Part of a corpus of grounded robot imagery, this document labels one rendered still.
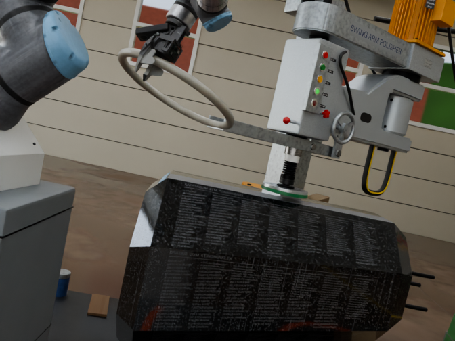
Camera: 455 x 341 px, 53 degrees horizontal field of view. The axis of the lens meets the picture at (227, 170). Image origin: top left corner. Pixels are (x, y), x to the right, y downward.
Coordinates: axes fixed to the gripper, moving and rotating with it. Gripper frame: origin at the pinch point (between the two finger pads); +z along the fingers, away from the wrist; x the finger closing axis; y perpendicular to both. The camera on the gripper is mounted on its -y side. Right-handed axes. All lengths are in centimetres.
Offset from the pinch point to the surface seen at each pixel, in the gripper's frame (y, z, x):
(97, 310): -27, 96, 109
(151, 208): -1, 35, 54
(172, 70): 9.9, -5.4, 0.7
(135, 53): -5.1, -5.3, -0.7
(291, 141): 34, -20, 69
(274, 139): 29, -16, 61
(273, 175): 4, -23, 161
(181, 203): 9, 28, 57
